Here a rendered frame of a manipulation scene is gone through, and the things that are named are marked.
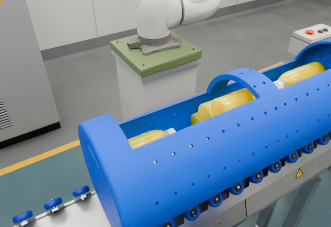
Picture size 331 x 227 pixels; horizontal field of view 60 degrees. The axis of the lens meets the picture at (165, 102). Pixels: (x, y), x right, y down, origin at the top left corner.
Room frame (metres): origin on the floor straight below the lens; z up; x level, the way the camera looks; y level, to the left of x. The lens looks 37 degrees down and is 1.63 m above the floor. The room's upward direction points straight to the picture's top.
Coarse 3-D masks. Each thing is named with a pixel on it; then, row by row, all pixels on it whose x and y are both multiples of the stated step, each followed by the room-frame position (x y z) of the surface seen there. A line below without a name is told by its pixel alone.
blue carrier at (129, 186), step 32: (288, 64) 0.91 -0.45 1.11; (192, 96) 0.71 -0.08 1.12; (256, 96) 0.57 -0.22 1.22; (288, 96) 0.58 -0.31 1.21; (320, 96) 0.61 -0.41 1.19; (96, 128) 0.43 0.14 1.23; (128, 128) 0.59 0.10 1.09; (160, 128) 0.64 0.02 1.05; (192, 128) 0.45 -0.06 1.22; (224, 128) 0.47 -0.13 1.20; (256, 128) 0.49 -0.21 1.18; (288, 128) 0.52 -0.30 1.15; (320, 128) 0.58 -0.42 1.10; (96, 160) 0.40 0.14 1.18; (128, 160) 0.37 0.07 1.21; (160, 160) 0.38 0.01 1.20; (192, 160) 0.40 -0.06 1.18; (224, 160) 0.42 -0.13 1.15; (256, 160) 0.46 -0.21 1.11; (96, 192) 0.46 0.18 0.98; (128, 192) 0.32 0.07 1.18; (160, 192) 0.34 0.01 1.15; (192, 192) 0.37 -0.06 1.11; (128, 224) 0.29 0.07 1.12; (160, 224) 0.33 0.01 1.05
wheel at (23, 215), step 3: (30, 210) 0.42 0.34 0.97; (21, 213) 0.40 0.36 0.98; (24, 213) 0.40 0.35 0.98; (27, 213) 0.40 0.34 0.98; (30, 213) 0.41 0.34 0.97; (15, 216) 0.39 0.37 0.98; (18, 216) 0.39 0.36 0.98; (21, 216) 0.39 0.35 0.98; (24, 216) 0.39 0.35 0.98; (27, 216) 0.40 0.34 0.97; (30, 216) 0.40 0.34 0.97; (15, 219) 0.39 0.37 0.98; (18, 219) 0.39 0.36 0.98; (21, 219) 0.39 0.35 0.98; (24, 219) 0.39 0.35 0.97; (15, 222) 0.38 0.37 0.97; (18, 222) 0.38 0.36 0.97
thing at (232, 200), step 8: (328, 144) 0.69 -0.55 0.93; (312, 152) 0.65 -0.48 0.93; (320, 152) 0.66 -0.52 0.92; (304, 160) 0.63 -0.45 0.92; (288, 168) 0.59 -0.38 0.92; (296, 168) 0.60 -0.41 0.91; (264, 176) 0.55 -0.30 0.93; (272, 176) 0.56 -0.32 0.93; (280, 176) 0.56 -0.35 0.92; (248, 184) 0.52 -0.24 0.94; (256, 184) 0.53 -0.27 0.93; (264, 184) 0.53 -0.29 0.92; (248, 192) 0.50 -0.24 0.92; (256, 192) 0.51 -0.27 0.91; (224, 200) 0.47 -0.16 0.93; (232, 200) 0.47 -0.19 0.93; (240, 200) 0.48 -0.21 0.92; (208, 208) 0.44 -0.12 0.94; (216, 208) 0.45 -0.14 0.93; (224, 208) 0.45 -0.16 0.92; (200, 216) 0.42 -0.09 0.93; (208, 216) 0.43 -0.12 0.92; (184, 224) 0.40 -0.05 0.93; (192, 224) 0.40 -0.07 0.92; (200, 224) 0.41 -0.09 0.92
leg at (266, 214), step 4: (272, 204) 0.88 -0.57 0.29; (268, 208) 0.88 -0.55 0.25; (272, 208) 0.89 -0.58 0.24; (260, 212) 0.92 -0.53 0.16; (264, 212) 0.90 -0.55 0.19; (268, 212) 0.88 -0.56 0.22; (272, 212) 0.90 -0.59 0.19; (260, 216) 0.91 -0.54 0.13; (264, 216) 0.89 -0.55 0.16; (268, 216) 0.89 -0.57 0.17; (260, 220) 0.90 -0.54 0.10; (264, 220) 0.88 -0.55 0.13; (268, 220) 0.89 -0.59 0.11; (256, 224) 0.91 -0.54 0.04; (260, 224) 0.90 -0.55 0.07; (264, 224) 0.88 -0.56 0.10
